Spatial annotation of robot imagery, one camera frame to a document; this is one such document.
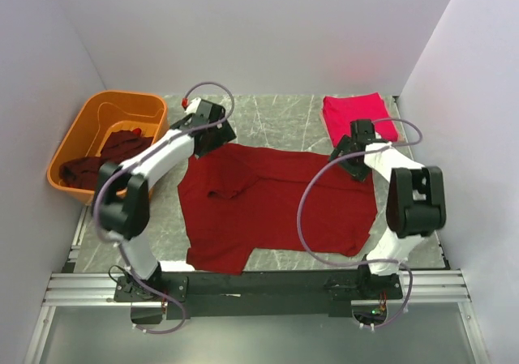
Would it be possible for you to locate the dark red t-shirt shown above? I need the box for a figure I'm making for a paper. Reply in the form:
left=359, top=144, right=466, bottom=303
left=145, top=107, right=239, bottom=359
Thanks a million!
left=178, top=143, right=377, bottom=274

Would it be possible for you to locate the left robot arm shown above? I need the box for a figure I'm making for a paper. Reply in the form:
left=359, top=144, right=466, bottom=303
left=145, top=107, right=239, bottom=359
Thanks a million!
left=92, top=98, right=236, bottom=301

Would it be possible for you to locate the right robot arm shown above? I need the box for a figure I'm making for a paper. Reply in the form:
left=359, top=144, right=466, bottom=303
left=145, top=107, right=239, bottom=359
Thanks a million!
left=329, top=119, right=447, bottom=298

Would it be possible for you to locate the folded hot pink t-shirt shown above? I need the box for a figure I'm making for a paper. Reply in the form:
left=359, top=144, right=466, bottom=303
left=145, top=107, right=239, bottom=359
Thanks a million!
left=322, top=92, right=398, bottom=148

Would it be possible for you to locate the orange plastic bin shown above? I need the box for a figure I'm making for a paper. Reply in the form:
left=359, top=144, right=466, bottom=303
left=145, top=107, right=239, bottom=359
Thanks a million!
left=47, top=91, right=169, bottom=206

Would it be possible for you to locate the maroon t-shirt in bin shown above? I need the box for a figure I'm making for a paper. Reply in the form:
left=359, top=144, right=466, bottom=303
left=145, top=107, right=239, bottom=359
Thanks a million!
left=59, top=130, right=153, bottom=191

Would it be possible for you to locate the black base crossbar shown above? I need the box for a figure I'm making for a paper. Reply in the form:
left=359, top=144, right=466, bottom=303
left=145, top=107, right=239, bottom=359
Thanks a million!
left=113, top=269, right=406, bottom=325

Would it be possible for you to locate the aluminium extrusion rail frame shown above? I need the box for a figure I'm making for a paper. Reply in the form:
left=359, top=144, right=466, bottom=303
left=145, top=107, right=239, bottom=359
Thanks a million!
left=22, top=205, right=491, bottom=364

